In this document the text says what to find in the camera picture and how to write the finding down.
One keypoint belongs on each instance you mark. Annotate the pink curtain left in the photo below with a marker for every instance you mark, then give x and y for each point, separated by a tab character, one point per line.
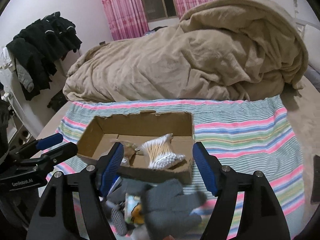
126	18

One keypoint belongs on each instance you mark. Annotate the black clothes pile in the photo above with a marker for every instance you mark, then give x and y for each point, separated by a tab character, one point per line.
38	46

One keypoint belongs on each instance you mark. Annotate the beige fleece blanket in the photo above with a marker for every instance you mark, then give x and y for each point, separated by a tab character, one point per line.
220	50

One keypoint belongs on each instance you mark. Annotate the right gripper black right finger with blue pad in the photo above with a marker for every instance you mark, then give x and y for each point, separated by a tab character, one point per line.
262	216

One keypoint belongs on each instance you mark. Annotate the white socks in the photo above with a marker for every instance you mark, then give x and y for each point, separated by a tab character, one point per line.
140	233

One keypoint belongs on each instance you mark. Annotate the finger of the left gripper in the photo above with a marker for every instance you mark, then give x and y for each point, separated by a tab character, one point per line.
56	156
38	145

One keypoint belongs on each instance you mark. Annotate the striped pastel blanket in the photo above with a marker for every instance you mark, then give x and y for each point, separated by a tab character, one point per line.
247	136

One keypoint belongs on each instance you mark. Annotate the cotton swabs bag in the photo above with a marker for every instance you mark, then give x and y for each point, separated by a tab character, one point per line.
159	153

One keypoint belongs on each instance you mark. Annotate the yellow duck tissue pack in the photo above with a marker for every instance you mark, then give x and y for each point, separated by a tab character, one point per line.
133	210

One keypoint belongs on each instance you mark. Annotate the grey fuzzy glove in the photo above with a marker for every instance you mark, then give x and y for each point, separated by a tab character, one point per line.
168	211

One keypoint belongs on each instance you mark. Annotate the brown cardboard box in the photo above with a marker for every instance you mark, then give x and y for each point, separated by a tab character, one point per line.
102	132

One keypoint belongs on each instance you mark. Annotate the blue tissue pack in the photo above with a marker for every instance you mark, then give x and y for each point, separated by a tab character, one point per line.
116	182

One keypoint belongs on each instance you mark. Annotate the black phone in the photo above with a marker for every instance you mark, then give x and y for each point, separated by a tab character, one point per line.
315	196

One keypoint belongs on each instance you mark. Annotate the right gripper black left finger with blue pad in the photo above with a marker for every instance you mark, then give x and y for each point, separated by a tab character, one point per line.
54	216

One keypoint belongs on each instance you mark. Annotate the grey dotted grip glove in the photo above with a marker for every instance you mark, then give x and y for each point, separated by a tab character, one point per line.
114	203

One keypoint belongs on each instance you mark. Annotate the grey knit garment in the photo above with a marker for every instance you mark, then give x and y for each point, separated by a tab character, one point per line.
24	77

